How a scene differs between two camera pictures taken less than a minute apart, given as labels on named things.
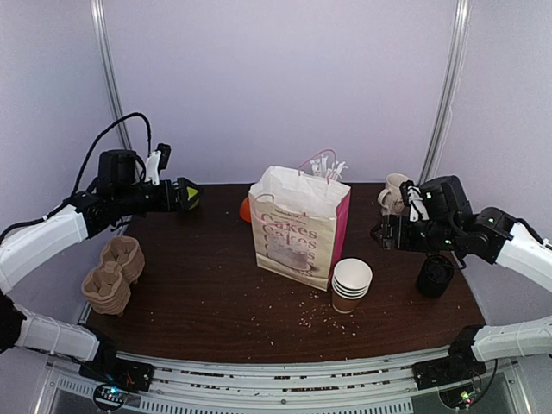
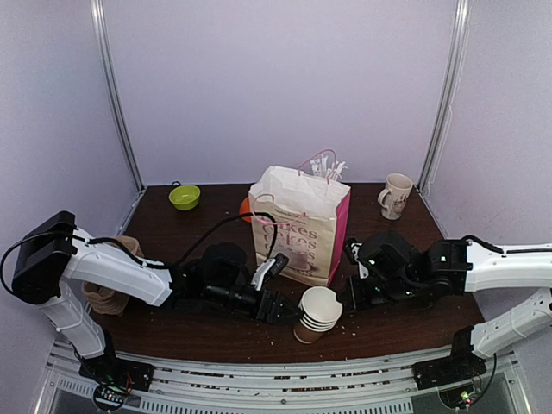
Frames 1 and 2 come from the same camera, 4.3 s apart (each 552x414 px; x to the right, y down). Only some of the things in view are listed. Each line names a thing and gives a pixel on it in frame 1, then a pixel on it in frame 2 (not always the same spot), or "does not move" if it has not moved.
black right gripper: (395, 233) → (354, 293)
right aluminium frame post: (454, 72) does not move
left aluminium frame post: (110, 70) does not move
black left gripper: (167, 203) → (272, 312)
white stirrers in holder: (319, 167) does not move
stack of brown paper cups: (350, 281) → (319, 310)
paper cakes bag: (300, 220) does not move
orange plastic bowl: (246, 210) does not move
